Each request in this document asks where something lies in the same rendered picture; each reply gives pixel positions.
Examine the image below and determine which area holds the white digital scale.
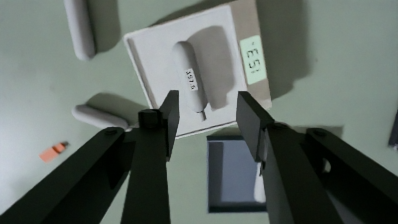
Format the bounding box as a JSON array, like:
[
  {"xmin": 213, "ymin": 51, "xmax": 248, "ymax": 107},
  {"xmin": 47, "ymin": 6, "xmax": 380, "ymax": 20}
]
[{"xmin": 122, "ymin": 0, "xmax": 272, "ymax": 139}]

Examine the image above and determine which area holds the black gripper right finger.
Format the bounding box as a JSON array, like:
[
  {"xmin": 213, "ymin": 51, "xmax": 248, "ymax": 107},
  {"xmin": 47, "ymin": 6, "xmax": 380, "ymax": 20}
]
[{"xmin": 235, "ymin": 91, "xmax": 398, "ymax": 224}]

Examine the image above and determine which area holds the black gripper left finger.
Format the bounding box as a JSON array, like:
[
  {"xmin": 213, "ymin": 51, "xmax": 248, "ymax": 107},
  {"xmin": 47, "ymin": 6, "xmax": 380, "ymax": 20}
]
[{"xmin": 0, "ymin": 90, "xmax": 180, "ymax": 224}]

